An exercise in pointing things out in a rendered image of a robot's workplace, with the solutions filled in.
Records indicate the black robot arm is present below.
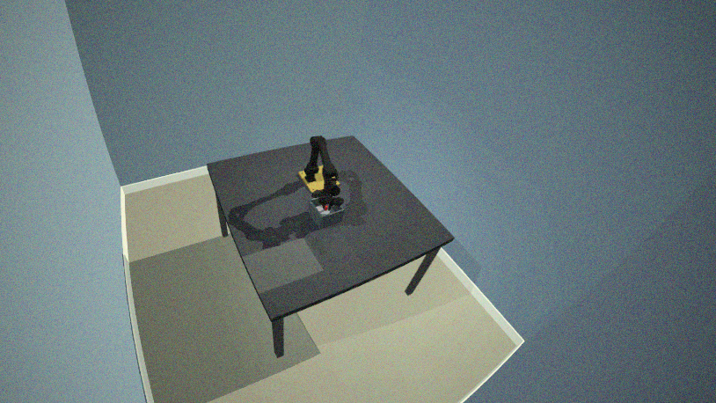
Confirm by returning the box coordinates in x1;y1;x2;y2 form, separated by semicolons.
304;136;340;205

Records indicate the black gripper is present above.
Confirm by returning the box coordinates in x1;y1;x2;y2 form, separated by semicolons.
312;188;344;211

